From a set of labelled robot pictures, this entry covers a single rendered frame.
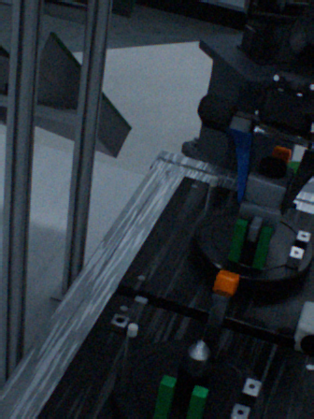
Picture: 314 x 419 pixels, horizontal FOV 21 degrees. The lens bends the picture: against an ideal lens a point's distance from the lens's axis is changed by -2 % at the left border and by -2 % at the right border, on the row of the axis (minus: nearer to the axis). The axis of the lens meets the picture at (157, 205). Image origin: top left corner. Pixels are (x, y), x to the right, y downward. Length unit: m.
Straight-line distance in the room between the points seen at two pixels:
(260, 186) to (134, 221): 0.19
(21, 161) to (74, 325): 0.21
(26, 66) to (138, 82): 0.87
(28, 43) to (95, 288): 0.34
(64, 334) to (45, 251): 0.27
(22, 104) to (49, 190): 0.53
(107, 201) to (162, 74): 0.44
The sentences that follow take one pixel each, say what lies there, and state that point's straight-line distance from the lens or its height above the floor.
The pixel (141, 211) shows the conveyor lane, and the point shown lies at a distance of 1.06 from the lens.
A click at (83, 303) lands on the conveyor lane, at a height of 0.95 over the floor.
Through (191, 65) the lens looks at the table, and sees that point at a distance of 1.67.
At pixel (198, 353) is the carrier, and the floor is 1.05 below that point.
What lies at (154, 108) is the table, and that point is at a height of 0.86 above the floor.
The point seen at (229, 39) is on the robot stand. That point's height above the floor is 1.06.
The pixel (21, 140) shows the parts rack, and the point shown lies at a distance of 0.75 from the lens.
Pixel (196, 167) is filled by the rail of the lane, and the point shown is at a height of 0.96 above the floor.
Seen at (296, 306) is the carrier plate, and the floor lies 0.97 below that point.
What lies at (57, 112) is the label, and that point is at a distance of 0.93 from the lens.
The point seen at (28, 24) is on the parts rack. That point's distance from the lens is 0.70.
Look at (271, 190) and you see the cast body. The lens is 0.92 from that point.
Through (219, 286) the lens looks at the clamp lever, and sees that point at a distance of 0.80.
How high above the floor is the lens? 1.57
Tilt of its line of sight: 35 degrees down
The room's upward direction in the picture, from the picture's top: 9 degrees clockwise
